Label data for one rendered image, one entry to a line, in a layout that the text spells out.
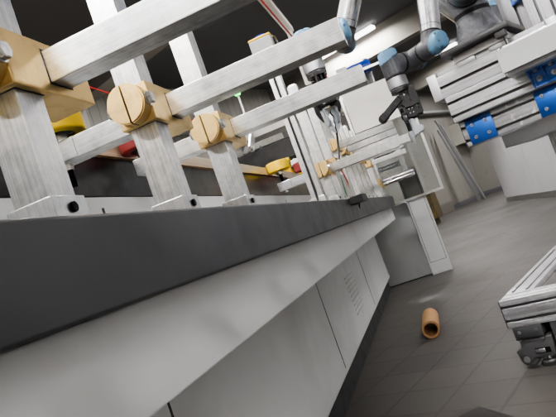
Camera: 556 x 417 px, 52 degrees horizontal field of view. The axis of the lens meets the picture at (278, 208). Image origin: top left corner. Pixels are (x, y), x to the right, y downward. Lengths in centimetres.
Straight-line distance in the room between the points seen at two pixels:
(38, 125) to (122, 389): 23
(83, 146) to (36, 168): 33
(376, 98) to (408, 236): 115
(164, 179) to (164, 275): 19
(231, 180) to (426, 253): 385
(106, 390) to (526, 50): 157
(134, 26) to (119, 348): 27
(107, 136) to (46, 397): 44
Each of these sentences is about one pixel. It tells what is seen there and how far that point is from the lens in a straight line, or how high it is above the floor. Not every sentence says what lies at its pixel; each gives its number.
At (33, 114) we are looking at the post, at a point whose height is 79.
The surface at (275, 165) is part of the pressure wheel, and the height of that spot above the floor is 89.
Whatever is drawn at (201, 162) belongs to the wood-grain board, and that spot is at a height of 88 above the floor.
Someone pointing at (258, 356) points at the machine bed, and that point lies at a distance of 140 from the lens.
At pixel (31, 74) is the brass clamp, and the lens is 53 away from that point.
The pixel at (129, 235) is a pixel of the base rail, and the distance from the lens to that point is 52.
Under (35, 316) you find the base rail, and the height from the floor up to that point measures 63.
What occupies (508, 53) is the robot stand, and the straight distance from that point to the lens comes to 185.
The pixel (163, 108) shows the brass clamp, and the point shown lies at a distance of 75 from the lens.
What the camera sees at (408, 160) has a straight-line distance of 469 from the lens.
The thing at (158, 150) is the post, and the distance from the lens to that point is 72.
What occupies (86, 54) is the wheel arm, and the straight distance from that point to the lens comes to 53.
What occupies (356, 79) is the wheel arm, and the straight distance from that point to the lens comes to 96.
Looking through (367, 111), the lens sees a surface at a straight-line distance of 475.
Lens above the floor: 62
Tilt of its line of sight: 4 degrees up
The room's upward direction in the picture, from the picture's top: 20 degrees counter-clockwise
